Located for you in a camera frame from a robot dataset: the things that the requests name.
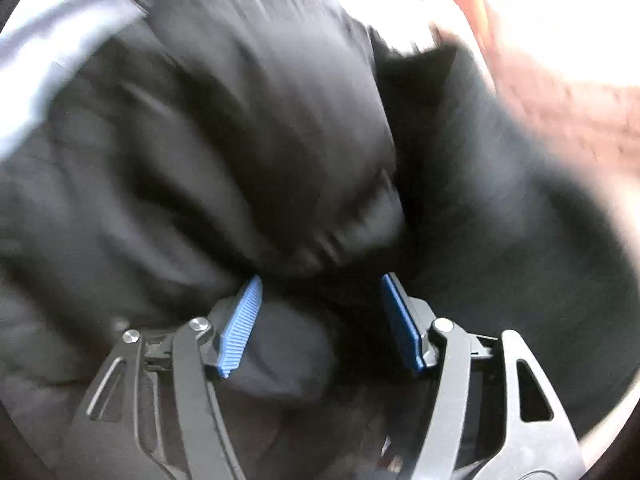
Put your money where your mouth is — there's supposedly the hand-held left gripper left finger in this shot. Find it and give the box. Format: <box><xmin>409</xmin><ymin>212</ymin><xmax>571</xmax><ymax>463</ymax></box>
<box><xmin>64</xmin><ymin>275</ymin><xmax>264</xmax><ymax>480</ymax></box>

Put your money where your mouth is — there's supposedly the light blue cloth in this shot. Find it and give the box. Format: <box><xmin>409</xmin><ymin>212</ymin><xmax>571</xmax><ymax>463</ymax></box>
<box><xmin>0</xmin><ymin>0</ymin><xmax>201</xmax><ymax>161</ymax></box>

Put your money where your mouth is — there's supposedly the reddish brown blanket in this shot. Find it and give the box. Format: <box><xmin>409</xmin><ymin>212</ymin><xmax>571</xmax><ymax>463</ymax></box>
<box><xmin>395</xmin><ymin>0</ymin><xmax>640</xmax><ymax>221</ymax></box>

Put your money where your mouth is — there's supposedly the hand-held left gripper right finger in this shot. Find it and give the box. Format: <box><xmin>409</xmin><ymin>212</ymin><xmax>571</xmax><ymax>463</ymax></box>
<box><xmin>381</xmin><ymin>273</ymin><xmax>587</xmax><ymax>480</ymax></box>

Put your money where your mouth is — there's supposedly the black jacket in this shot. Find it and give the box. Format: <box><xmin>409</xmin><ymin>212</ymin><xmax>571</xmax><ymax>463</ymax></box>
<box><xmin>0</xmin><ymin>0</ymin><xmax>632</xmax><ymax>480</ymax></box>

